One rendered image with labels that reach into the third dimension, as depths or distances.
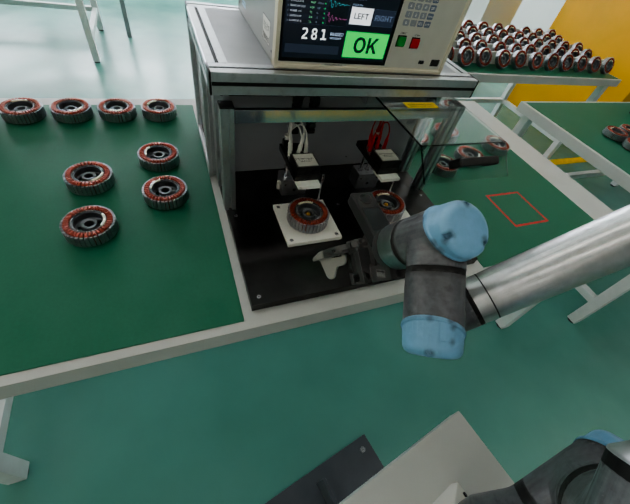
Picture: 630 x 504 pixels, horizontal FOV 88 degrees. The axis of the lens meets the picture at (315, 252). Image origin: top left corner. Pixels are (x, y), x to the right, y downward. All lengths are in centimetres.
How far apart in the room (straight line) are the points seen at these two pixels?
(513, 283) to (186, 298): 62
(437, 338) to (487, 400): 138
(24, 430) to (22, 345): 82
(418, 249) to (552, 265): 20
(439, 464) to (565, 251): 42
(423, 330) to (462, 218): 14
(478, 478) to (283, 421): 84
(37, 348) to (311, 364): 102
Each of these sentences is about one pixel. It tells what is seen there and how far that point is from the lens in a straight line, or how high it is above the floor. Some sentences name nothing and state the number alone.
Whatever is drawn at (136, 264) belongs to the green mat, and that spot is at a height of 75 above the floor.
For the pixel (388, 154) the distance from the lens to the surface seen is 97.
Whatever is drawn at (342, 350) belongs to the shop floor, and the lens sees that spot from 157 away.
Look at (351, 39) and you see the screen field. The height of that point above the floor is 118.
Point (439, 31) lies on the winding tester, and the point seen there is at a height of 121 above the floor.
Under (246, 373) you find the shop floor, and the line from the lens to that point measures 148.
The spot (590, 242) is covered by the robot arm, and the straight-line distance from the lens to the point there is 58.
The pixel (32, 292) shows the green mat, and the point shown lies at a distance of 88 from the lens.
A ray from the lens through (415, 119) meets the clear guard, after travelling 85.
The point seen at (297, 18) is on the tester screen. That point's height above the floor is 121.
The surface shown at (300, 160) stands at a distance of 85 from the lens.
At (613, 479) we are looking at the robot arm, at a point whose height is 108.
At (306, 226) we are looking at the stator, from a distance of 84.
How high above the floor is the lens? 139
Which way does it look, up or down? 48 degrees down
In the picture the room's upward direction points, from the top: 15 degrees clockwise
